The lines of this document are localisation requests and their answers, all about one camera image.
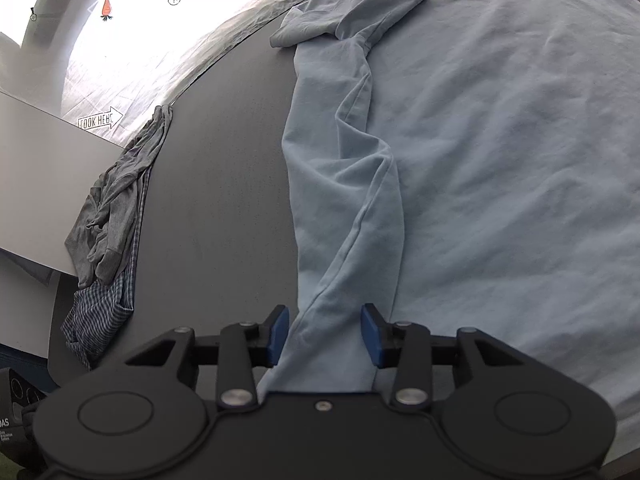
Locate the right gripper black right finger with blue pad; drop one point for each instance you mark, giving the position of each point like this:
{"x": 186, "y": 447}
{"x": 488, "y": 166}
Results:
{"x": 404, "y": 347}

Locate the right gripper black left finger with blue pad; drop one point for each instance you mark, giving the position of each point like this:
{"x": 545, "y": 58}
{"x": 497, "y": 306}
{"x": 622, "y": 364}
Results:
{"x": 244, "y": 346}

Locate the light blue printed t-shirt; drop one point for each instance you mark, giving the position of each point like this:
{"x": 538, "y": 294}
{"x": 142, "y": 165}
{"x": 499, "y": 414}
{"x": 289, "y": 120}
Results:
{"x": 466, "y": 163}

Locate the blue checkered shorts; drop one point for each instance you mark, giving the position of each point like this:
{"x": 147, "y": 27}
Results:
{"x": 99, "y": 311}

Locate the grey crumpled garment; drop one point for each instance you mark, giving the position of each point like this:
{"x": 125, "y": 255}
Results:
{"x": 100, "y": 238}

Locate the white storage box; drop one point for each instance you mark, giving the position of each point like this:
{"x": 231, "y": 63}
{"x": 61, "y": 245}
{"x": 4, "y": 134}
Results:
{"x": 47, "y": 169}

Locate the white printed curtain sheet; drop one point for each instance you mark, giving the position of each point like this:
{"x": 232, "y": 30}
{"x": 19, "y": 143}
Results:
{"x": 102, "y": 65}

